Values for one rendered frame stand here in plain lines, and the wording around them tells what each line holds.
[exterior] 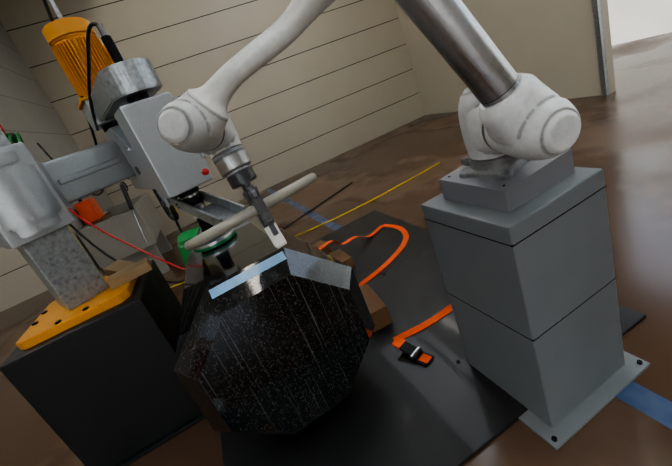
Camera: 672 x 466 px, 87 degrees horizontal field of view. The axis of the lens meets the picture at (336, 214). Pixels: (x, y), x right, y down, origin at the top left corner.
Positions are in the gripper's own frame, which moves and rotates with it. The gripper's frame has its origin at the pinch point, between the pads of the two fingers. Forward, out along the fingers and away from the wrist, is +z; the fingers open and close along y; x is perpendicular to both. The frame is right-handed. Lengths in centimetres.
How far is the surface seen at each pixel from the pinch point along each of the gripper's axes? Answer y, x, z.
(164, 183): 70, 22, -37
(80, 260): 105, 77, -27
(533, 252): -21, -58, 39
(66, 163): 108, 59, -72
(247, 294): 34.2, 15.7, 17.1
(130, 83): 60, 13, -76
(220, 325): 34.1, 29.0, 21.5
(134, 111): 64, 17, -67
